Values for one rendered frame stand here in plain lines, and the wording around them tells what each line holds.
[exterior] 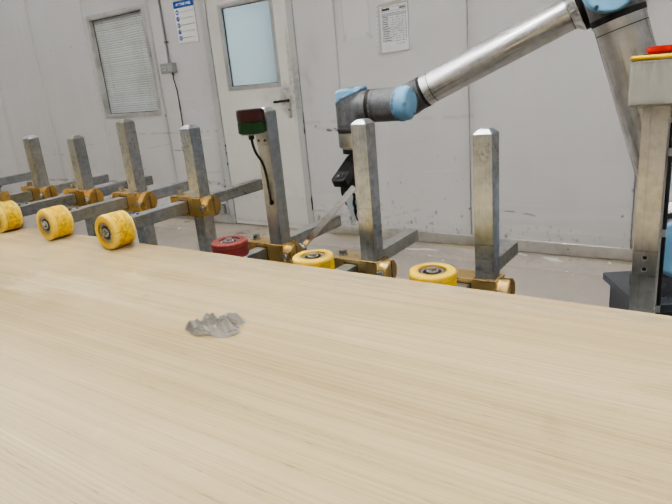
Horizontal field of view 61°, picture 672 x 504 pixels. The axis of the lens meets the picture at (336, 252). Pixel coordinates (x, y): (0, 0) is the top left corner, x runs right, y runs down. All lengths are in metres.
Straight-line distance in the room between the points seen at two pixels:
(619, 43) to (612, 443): 1.04
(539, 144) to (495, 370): 3.21
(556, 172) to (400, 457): 3.37
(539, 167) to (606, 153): 0.39
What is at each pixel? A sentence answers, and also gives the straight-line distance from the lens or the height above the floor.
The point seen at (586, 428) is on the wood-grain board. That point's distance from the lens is 0.60.
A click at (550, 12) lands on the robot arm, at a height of 1.33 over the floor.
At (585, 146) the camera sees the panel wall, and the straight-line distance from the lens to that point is 3.77.
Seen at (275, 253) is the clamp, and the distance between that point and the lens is 1.34.
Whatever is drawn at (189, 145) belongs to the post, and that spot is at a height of 1.10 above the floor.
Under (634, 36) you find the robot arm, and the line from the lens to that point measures 1.47.
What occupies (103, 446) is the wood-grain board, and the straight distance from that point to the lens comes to 0.65.
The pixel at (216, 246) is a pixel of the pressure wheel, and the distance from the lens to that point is 1.26.
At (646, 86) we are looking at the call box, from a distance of 0.95.
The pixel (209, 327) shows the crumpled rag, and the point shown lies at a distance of 0.83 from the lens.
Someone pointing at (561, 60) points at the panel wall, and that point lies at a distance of 3.76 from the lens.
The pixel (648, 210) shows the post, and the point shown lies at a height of 0.99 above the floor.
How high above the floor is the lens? 1.23
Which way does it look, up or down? 17 degrees down
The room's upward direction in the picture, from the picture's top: 5 degrees counter-clockwise
